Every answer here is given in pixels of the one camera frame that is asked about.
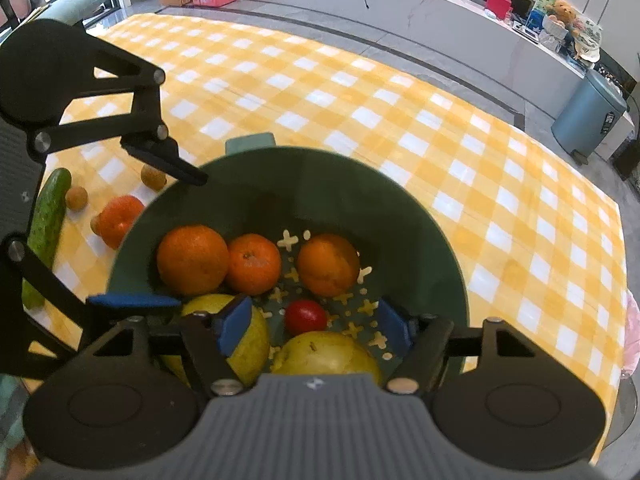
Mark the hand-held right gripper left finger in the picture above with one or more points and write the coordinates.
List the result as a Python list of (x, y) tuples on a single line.
[(235, 322)]

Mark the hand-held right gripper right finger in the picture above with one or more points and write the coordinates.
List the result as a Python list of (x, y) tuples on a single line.
[(395, 327)]

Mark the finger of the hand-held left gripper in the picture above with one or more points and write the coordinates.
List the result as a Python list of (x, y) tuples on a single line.
[(130, 301), (175, 165)]

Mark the brown longan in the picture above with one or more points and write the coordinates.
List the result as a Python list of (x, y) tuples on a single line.
[(152, 177), (76, 198), (95, 223)]

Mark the yellow pear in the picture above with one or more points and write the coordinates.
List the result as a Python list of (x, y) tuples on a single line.
[(252, 355), (325, 355)]

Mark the small red plum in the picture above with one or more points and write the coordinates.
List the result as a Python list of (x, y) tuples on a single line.
[(305, 316)]

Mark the large orange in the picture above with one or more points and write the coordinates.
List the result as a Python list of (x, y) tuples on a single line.
[(192, 260)]

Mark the green colander bowl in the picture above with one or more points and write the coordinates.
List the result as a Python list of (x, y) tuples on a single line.
[(400, 220)]

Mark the green cucumber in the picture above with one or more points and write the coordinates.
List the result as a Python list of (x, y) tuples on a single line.
[(47, 220)]

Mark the pale green chair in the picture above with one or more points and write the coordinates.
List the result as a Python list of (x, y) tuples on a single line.
[(75, 5)]

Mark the teal plaid cloth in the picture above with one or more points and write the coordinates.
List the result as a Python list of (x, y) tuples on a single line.
[(10, 405)]

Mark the yellow checked tablecloth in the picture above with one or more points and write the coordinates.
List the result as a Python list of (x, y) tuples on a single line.
[(450, 135)]

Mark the pink stool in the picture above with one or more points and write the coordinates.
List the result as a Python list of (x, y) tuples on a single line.
[(632, 330)]

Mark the blue-grey trash bin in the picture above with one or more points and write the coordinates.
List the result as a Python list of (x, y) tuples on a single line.
[(587, 120)]

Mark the white marble television console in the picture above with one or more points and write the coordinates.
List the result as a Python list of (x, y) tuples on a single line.
[(450, 15)]

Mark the red box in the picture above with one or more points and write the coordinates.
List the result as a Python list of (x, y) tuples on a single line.
[(499, 4)]

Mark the brown teddy bear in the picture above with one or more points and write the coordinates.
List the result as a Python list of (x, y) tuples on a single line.
[(560, 11)]

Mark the illustrated picture board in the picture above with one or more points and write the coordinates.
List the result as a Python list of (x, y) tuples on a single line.
[(591, 27)]

